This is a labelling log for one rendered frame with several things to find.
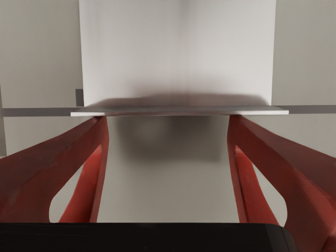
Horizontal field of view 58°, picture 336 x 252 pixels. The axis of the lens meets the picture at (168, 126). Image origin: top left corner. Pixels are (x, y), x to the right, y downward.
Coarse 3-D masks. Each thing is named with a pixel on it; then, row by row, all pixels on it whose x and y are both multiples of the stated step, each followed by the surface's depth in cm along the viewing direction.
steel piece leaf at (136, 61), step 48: (96, 0) 13; (144, 0) 13; (192, 0) 13; (240, 0) 13; (96, 48) 13; (144, 48) 13; (192, 48) 13; (240, 48) 13; (96, 96) 14; (144, 96) 14; (192, 96) 14; (240, 96) 14
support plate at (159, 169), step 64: (0, 0) 13; (64, 0) 13; (320, 0) 13; (0, 64) 14; (64, 64) 14; (320, 64) 14; (64, 128) 14; (128, 128) 14; (192, 128) 14; (320, 128) 14; (64, 192) 15; (128, 192) 15; (192, 192) 15
